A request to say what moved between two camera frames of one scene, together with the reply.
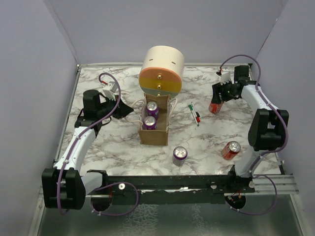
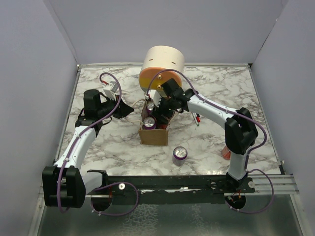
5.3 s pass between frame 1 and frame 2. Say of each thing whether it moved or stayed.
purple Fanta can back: stayed
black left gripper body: stayed
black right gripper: moved
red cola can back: moved
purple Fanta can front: stayed
